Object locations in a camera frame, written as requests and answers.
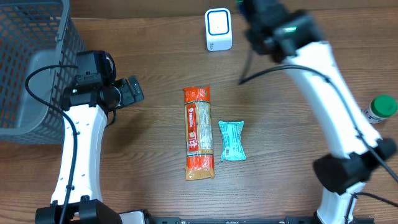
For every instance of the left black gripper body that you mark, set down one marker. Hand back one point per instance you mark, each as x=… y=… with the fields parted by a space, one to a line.
x=131 y=91

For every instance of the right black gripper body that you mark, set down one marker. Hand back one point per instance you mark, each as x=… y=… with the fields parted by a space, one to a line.
x=253 y=35

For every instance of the red spaghetti pasta package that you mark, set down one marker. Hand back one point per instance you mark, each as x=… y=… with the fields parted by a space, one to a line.
x=199 y=134

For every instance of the teal snack packet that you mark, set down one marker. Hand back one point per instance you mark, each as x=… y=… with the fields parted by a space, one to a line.
x=231 y=140

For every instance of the green lid jar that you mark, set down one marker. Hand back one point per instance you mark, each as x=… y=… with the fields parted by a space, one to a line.
x=380 y=108

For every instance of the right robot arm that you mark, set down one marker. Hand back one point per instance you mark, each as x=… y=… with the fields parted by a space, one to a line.
x=297 y=46

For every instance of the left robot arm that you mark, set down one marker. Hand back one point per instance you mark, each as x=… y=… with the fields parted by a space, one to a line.
x=85 y=105

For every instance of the white barcode scanner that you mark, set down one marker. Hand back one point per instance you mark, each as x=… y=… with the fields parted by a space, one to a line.
x=218 y=29

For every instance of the grey plastic mesh basket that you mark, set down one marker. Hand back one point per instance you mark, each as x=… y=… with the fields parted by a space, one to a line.
x=39 y=44

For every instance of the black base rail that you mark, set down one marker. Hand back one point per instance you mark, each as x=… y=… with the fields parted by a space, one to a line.
x=177 y=220

